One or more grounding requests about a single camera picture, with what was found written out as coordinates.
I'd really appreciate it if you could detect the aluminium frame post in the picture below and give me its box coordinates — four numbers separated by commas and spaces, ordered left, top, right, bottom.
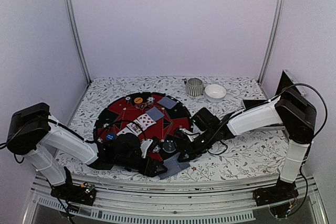
258, 0, 285, 85
64, 0, 92, 85

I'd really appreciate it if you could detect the round red black poker mat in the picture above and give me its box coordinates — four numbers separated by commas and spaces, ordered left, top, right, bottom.
93, 92, 193, 162

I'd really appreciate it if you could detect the face-down card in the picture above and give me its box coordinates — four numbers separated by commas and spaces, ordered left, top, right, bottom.
157, 96, 177, 109
159, 172, 173, 180
146, 106, 164, 121
164, 154, 190, 175

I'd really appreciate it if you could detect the orange big blind button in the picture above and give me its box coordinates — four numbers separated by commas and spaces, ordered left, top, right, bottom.
134, 97, 143, 104

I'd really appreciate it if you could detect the king of diamonds card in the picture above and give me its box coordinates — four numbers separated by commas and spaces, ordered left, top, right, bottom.
127, 122, 143, 135

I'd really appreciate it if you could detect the right aluminium frame post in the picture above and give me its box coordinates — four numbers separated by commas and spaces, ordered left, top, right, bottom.
258, 0, 285, 85

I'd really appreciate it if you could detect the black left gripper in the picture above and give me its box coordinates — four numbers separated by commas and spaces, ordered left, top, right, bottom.
114, 154, 167, 178

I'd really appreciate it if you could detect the diamonds number card face-up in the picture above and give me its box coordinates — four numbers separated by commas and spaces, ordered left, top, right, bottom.
117, 127, 133, 136

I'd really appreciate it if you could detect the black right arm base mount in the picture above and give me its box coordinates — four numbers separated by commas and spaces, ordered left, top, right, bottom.
253, 179, 309, 219

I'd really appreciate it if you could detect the aluminium front rail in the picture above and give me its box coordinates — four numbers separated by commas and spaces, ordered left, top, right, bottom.
22, 174, 328, 224

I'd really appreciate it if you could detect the red black chip stack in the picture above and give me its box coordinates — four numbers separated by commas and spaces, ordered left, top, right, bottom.
102, 123, 111, 131
124, 97, 131, 104

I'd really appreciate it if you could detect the hearts number card face-up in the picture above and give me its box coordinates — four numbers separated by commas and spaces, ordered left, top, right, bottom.
137, 113, 156, 129

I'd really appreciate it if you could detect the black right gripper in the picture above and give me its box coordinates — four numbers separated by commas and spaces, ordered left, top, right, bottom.
178, 128, 217, 162

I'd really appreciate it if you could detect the white ceramic bowl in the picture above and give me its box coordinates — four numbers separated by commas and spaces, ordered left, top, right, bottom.
204, 84, 227, 103

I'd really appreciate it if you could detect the blue small blind button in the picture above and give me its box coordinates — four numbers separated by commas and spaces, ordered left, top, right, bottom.
105, 133, 116, 141

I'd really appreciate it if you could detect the left aluminium frame post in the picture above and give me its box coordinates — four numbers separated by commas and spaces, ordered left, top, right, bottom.
64, 0, 92, 85

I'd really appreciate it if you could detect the floral white table cloth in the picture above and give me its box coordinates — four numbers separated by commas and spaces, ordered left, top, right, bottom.
69, 76, 288, 183

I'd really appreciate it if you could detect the aluminium poker chip case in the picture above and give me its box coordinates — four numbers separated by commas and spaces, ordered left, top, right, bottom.
243, 69, 307, 109

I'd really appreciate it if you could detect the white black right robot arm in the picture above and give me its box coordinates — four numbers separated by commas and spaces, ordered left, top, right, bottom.
176, 85, 320, 206

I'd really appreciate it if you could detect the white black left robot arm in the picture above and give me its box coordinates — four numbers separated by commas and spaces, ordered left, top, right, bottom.
1, 102, 167, 205

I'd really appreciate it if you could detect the striped grey ceramic mug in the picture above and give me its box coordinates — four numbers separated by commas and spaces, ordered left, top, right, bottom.
183, 78, 204, 97

